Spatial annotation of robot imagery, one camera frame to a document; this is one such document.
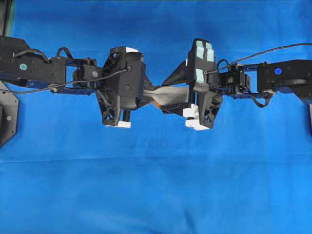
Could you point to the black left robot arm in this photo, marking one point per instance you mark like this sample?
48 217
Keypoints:
63 74

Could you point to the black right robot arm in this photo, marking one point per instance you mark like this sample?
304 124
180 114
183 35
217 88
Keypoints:
258 82

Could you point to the grey brown sponge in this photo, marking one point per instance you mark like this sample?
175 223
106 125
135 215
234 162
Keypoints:
167 95

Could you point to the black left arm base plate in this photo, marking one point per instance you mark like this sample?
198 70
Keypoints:
9 109

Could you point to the green backdrop sheet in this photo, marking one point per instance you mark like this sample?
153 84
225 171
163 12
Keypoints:
9 17

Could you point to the black taped right wrist camera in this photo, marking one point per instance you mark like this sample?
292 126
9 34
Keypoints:
201 62

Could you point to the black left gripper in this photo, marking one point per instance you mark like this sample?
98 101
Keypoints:
107 96

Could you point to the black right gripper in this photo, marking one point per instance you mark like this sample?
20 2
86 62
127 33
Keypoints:
202 104

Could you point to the blue table cloth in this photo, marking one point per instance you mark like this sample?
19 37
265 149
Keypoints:
66 173

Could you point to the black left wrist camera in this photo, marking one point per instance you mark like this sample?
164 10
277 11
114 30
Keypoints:
131 82

